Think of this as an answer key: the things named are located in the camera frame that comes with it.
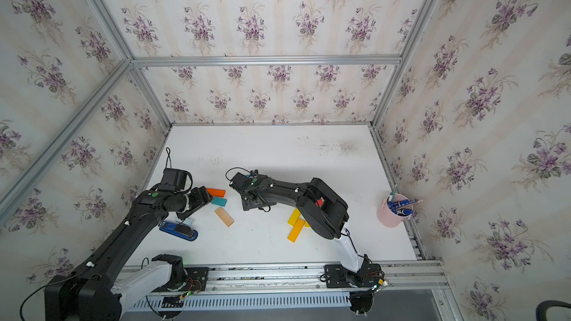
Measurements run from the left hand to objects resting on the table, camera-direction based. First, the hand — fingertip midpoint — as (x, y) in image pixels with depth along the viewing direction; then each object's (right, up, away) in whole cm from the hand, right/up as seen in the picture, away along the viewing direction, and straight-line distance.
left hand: (208, 203), depth 81 cm
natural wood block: (+4, -7, +7) cm, 11 cm away
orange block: (0, +1, +12) cm, 12 cm away
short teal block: (+1, -2, +9) cm, 10 cm away
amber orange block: (+33, -11, +3) cm, 35 cm away
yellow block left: (+33, -7, +6) cm, 34 cm away
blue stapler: (-9, -10, -1) cm, 14 cm away
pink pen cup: (+70, -2, -1) cm, 70 cm away
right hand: (+18, -2, +10) cm, 21 cm away
